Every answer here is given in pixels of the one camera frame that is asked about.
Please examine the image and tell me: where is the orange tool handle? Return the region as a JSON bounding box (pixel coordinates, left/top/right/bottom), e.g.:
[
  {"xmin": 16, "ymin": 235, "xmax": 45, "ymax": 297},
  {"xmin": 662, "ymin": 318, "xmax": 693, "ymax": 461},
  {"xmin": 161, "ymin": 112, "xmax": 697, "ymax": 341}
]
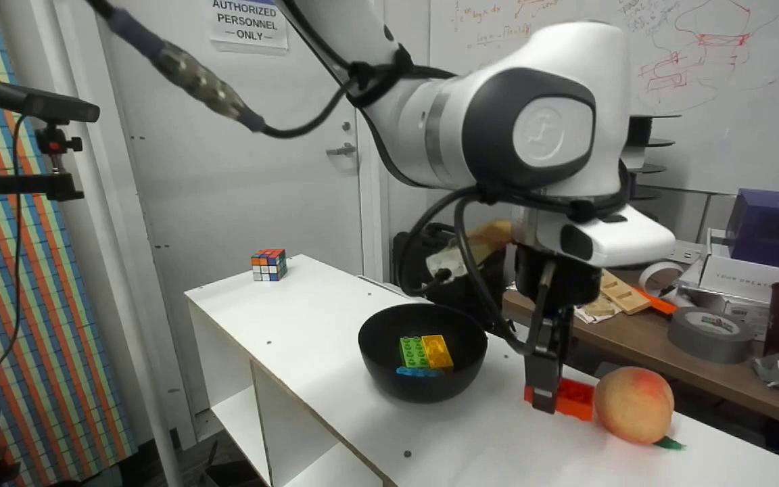
[{"xmin": 639, "ymin": 287, "xmax": 682, "ymax": 318}]

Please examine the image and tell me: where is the purple box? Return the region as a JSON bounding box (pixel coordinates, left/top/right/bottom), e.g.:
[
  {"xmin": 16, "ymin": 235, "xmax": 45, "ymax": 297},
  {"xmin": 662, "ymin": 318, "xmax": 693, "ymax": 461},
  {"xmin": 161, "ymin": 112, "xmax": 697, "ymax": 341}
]
[{"xmin": 726, "ymin": 186, "xmax": 779, "ymax": 277}]

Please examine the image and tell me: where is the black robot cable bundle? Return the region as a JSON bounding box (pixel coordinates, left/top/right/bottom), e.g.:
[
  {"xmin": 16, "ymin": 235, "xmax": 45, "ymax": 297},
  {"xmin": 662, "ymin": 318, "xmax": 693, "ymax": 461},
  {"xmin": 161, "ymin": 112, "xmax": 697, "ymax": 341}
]
[{"xmin": 87, "ymin": 0, "xmax": 534, "ymax": 356}]

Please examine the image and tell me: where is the wooden game box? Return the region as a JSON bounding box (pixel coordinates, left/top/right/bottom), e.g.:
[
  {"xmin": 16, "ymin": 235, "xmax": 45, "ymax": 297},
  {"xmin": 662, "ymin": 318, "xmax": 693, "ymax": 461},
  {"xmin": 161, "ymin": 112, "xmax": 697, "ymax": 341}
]
[{"xmin": 579, "ymin": 267, "xmax": 655, "ymax": 323}]

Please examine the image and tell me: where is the grey duct tape roll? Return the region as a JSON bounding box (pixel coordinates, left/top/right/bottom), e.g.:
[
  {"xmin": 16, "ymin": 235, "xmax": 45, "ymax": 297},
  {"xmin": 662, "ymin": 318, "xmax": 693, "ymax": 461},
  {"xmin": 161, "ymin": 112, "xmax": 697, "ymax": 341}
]
[{"xmin": 668, "ymin": 306, "xmax": 758, "ymax": 366}]

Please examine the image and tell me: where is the authorized personnel sign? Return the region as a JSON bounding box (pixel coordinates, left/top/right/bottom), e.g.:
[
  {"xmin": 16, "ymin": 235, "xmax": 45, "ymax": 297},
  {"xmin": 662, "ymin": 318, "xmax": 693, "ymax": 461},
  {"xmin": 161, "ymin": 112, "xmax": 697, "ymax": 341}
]
[{"xmin": 211, "ymin": 0, "xmax": 292, "ymax": 51}]

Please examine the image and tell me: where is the white tape roll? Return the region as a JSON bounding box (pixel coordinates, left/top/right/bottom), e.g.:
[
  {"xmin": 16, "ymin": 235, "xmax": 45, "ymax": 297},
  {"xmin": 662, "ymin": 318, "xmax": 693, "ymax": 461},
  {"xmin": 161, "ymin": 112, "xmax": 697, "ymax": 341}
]
[{"xmin": 639, "ymin": 259, "xmax": 690, "ymax": 297}]

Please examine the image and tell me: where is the yellow toy block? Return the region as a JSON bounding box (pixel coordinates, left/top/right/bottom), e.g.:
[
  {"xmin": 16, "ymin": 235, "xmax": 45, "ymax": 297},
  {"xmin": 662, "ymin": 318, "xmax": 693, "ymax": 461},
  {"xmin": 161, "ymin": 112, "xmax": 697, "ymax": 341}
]
[{"xmin": 418, "ymin": 332, "xmax": 457, "ymax": 373}]

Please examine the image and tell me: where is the black camera on tripod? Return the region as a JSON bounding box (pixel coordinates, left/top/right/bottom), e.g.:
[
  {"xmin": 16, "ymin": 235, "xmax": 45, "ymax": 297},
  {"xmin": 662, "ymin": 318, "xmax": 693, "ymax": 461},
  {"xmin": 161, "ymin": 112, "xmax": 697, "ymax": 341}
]
[{"xmin": 0, "ymin": 80, "xmax": 102, "ymax": 128}]

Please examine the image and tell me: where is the stack of filament spools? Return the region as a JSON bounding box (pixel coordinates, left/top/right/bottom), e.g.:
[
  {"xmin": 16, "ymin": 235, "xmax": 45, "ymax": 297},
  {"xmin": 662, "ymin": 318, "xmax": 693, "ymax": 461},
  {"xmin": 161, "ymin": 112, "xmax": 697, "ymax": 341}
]
[{"xmin": 618, "ymin": 112, "xmax": 685, "ymax": 198}]

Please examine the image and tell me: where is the colourful striped curtain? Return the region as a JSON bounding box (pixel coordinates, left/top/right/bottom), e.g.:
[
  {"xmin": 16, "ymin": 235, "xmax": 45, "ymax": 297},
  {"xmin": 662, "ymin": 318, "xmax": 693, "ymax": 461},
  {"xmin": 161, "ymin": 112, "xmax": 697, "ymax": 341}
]
[{"xmin": 0, "ymin": 0, "xmax": 134, "ymax": 487}]

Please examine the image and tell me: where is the Rubik's cube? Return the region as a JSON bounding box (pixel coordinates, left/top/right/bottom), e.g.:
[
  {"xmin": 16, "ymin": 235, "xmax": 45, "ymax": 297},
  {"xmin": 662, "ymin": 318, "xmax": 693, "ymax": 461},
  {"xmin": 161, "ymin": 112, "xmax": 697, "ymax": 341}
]
[{"xmin": 248, "ymin": 245, "xmax": 288, "ymax": 283}]

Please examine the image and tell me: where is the wooden desk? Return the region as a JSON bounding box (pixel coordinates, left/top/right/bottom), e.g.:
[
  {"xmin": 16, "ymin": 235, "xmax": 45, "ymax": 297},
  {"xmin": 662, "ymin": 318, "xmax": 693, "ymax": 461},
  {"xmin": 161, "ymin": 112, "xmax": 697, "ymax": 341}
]
[{"xmin": 501, "ymin": 287, "xmax": 779, "ymax": 440}]

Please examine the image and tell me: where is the white cardboard box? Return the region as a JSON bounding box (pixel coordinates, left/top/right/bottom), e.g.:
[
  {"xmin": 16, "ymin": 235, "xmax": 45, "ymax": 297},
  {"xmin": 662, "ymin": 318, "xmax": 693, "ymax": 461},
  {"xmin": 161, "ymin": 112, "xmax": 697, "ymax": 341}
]
[{"xmin": 671, "ymin": 235, "xmax": 779, "ymax": 314}]

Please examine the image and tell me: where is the black bowl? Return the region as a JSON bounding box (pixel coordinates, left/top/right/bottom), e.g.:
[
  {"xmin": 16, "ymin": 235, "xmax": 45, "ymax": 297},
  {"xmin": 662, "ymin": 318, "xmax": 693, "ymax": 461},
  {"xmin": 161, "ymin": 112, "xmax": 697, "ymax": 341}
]
[{"xmin": 356, "ymin": 300, "xmax": 490, "ymax": 405}]

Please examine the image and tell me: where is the black hard case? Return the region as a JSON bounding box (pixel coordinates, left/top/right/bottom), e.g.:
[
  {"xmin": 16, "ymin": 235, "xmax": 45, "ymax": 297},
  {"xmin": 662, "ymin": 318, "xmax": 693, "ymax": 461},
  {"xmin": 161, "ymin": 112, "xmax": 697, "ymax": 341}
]
[{"xmin": 388, "ymin": 225, "xmax": 465, "ymax": 308}]

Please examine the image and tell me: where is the white shelf table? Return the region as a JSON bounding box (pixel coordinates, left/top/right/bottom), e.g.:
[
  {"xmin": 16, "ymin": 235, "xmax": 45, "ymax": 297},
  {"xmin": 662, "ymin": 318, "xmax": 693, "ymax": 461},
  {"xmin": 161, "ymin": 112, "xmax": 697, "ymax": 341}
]
[{"xmin": 180, "ymin": 252, "xmax": 779, "ymax": 487}]

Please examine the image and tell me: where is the toy peach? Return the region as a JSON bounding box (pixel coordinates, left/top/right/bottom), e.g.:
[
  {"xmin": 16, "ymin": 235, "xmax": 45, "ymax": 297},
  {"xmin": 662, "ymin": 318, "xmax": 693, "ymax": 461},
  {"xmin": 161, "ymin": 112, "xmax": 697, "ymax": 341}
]
[{"xmin": 593, "ymin": 366, "xmax": 687, "ymax": 454}]

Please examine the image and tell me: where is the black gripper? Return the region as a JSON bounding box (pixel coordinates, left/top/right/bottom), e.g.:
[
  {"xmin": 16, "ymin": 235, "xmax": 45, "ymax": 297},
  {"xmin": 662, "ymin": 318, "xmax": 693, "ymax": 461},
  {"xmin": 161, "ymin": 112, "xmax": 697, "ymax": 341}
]
[{"xmin": 511, "ymin": 241, "xmax": 605, "ymax": 417}]

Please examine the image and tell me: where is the green toy block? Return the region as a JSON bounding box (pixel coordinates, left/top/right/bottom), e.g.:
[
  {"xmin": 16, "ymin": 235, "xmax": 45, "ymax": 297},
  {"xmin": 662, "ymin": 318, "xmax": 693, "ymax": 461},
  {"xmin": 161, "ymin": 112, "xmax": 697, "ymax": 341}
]
[{"xmin": 396, "ymin": 335, "xmax": 430, "ymax": 371}]

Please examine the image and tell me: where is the white door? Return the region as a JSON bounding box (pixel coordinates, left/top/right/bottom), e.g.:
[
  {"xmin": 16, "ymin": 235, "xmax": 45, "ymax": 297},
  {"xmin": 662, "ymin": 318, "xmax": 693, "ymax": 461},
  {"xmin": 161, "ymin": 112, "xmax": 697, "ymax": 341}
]
[{"xmin": 88, "ymin": 0, "xmax": 364, "ymax": 444}]

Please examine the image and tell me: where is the whiteboard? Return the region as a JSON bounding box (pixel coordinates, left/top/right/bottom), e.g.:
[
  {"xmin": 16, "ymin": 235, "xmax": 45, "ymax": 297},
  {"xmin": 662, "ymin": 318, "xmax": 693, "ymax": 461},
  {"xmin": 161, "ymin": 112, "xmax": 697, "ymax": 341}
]
[{"xmin": 428, "ymin": 0, "xmax": 779, "ymax": 198}]

